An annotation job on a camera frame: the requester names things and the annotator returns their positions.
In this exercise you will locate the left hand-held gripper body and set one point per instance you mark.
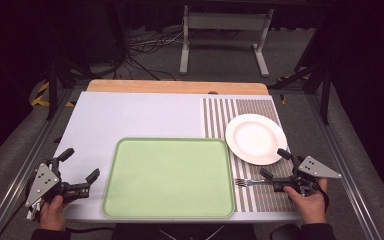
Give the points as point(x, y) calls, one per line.
point(43, 182)

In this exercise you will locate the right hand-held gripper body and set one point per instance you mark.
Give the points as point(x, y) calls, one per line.
point(315, 169)

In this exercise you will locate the silver fork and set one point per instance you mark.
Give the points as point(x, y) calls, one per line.
point(248, 182)

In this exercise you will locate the person's left hand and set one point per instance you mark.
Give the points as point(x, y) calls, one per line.
point(54, 213)

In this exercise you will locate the person's right hand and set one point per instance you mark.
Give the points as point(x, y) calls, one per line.
point(308, 205)

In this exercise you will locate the white plate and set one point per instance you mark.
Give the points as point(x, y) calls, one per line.
point(255, 138)

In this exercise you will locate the yellow and black floor tape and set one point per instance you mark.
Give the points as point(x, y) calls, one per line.
point(40, 96)

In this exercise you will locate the black tripod stand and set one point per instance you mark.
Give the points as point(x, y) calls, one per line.
point(325, 90)
point(52, 86)

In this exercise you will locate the white table cover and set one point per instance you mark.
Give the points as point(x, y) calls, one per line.
point(133, 115)

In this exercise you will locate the green tray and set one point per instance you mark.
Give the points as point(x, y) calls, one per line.
point(168, 178)

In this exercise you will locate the striped placemat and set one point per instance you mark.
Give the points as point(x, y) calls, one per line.
point(218, 115)

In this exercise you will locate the white metal stand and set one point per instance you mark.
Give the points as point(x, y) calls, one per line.
point(225, 20)

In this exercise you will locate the aluminium frame rail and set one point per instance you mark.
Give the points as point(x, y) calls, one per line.
point(343, 156)
point(30, 163)

